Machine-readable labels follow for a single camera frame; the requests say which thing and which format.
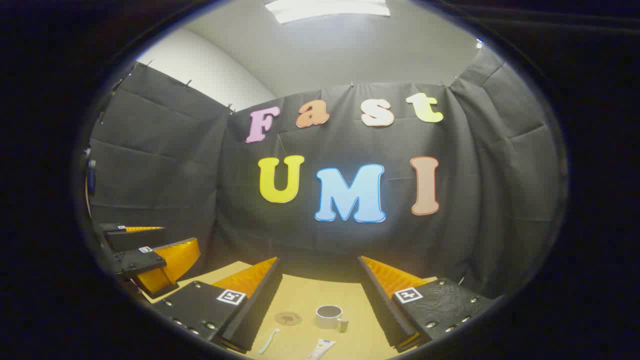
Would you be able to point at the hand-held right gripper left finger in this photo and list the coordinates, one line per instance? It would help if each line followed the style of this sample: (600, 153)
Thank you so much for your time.
(260, 305)

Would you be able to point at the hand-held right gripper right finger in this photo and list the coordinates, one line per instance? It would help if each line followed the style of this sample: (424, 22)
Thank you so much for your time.
(382, 310)

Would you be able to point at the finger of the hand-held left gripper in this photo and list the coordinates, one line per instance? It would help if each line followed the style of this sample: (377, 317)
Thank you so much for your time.
(135, 239)
(140, 261)

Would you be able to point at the round cork coaster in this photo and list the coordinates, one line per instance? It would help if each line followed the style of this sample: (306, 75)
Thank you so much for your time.
(288, 318)

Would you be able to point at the white toothbrush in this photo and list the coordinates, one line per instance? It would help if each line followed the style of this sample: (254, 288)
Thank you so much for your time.
(270, 340)

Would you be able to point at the white toothpaste tube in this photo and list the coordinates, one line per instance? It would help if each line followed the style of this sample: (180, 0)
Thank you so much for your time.
(320, 349)

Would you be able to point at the light wooden desktop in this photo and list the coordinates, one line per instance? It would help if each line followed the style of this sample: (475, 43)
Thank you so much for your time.
(300, 295)

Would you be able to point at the black backdrop cloth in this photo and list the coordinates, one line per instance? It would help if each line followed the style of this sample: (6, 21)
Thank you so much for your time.
(200, 175)

